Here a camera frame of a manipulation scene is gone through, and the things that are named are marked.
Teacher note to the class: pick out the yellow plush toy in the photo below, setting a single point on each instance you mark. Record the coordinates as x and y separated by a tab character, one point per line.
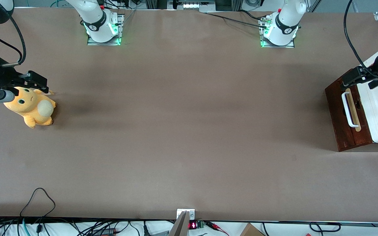
33	108

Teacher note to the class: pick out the black power plug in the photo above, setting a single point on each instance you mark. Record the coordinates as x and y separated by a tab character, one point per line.
145	229

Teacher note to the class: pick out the red LED display module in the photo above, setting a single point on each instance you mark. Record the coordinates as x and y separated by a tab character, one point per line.
192	225

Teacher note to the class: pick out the red and black clip leads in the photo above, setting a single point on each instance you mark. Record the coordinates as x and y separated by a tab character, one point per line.
213	225

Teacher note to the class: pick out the dark brown wooden drawer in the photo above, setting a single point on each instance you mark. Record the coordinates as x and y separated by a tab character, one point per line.
346	137

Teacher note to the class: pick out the black power adapter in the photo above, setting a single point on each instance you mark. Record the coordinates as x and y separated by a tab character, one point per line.
105	232

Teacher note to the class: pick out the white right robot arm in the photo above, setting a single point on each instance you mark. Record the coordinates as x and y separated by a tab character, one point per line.
97	23

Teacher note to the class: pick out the brown cardboard box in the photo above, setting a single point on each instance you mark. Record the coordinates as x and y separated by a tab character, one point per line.
250	231

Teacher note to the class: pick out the white mounting bracket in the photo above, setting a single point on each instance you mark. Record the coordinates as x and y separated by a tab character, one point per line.
192	214

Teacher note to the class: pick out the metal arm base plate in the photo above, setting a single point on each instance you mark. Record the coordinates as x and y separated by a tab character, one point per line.
103	43
276	46

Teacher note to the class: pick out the white power strip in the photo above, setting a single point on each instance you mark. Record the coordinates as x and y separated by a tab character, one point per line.
190	5

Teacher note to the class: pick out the grey camera mount bar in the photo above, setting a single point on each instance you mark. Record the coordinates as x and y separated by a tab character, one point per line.
179	227

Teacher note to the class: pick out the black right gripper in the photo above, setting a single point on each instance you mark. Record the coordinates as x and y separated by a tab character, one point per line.
4	76

